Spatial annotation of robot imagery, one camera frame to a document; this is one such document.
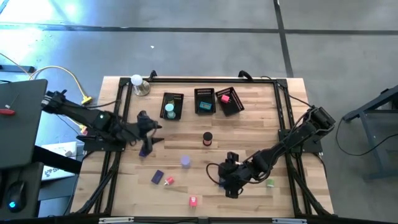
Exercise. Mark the black computer mouse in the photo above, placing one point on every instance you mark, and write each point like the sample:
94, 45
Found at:
15, 191

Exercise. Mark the silver metal bracket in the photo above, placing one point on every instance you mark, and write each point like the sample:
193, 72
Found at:
115, 220
289, 220

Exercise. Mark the black hourglass red sand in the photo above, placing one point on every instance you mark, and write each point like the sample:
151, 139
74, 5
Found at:
207, 136

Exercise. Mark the white printed carton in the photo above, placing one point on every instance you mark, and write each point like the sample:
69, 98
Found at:
53, 148

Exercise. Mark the black aluminium table frame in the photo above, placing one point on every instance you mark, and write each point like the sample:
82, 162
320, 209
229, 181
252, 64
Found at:
202, 80

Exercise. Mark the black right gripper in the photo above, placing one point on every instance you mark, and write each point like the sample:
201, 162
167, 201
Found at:
234, 175

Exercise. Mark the black table clamp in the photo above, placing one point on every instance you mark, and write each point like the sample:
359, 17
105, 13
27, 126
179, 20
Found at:
153, 74
245, 74

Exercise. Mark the blue grey metal stand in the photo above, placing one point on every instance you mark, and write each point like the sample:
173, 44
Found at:
357, 111

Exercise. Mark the black plastic mesh basket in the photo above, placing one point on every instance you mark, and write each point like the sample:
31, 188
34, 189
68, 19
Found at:
205, 93
234, 107
180, 102

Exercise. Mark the red power adapter white mark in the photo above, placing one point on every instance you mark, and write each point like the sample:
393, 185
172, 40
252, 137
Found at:
193, 201

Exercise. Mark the black rig crossbeam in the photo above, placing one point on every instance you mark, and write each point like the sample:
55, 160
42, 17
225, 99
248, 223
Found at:
171, 221

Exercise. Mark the small red connector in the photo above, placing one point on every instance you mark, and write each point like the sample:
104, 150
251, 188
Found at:
84, 133

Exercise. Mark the black flat floor bar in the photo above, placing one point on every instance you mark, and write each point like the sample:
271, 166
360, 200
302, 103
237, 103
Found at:
18, 69

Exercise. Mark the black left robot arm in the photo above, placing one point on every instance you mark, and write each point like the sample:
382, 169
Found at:
93, 118

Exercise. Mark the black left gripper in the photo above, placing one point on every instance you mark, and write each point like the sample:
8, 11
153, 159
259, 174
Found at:
144, 127

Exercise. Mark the small dark purple box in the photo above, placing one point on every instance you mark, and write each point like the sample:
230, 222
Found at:
141, 153
157, 176

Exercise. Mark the purple hourglass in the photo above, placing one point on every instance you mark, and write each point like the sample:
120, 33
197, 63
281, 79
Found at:
185, 160

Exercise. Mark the red power adapter silver prongs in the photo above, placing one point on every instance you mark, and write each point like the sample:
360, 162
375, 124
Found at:
169, 180

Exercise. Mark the white light bulb brass base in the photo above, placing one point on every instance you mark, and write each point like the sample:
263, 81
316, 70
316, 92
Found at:
136, 80

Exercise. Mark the small teal box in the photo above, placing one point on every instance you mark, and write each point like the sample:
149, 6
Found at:
205, 106

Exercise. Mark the pink red power adapter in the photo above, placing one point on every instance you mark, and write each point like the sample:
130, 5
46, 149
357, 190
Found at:
224, 99

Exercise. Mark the black mouse desk surface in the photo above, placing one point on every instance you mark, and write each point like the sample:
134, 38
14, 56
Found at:
34, 199

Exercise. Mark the black desk crossbar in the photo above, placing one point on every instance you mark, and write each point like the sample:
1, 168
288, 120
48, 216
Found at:
56, 160

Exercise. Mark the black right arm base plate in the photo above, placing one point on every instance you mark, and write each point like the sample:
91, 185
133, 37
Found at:
315, 147

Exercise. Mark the dark grey desk panel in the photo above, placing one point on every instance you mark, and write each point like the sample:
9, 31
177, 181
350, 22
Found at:
21, 140

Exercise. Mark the mint green hourglass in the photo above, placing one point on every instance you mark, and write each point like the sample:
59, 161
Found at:
169, 108

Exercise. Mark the green power adapter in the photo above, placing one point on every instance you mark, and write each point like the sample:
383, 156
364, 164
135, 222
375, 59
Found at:
270, 183

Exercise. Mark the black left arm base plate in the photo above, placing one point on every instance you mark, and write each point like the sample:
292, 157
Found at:
93, 146

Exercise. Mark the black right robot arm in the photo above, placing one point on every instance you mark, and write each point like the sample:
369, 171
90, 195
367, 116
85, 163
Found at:
289, 143

